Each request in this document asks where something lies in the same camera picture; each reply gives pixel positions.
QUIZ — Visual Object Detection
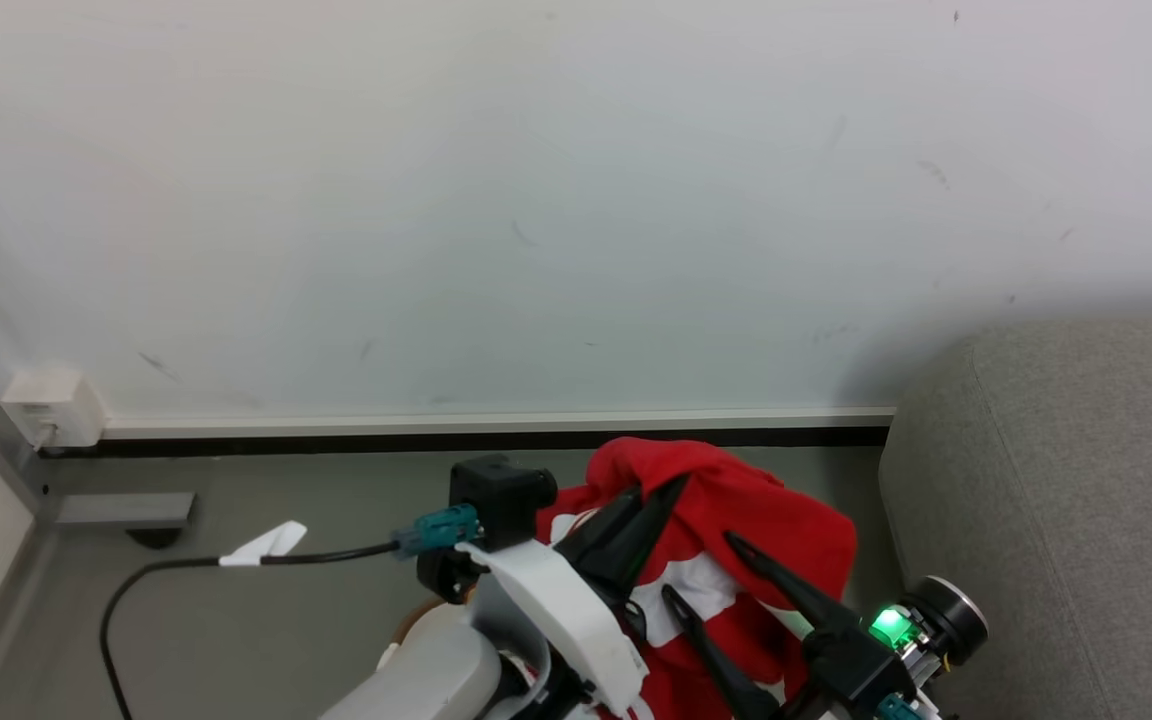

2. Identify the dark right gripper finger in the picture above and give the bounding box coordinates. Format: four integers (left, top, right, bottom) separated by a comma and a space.
661, 585, 784, 720
724, 532, 860, 637

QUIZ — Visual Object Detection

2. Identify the black green-banded right gripper body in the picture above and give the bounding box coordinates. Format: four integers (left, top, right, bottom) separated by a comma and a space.
784, 604, 939, 720

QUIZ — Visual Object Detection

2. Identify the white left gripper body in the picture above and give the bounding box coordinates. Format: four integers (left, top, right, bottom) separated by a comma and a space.
456, 538, 651, 718

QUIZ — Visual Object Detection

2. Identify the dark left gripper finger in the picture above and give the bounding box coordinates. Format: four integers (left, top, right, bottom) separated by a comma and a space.
553, 487, 644, 573
586, 474, 690, 607

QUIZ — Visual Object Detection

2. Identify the red and white garment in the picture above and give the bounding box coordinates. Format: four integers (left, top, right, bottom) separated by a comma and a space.
534, 437, 859, 720

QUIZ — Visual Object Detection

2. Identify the grey fabric sofa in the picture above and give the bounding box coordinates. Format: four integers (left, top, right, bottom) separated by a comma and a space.
878, 317, 1152, 720

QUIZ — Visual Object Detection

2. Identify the white wall baseboard strip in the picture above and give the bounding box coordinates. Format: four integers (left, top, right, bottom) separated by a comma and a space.
100, 406, 897, 442

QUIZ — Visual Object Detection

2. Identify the black cable with teal connector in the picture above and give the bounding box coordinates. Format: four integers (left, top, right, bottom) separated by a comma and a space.
100, 504, 483, 720

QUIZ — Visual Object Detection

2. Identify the white cable label tag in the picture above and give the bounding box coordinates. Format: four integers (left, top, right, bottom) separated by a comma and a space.
218, 521, 308, 569

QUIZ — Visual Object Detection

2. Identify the white wall socket box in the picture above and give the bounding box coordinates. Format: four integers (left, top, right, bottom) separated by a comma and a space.
0, 367, 108, 449

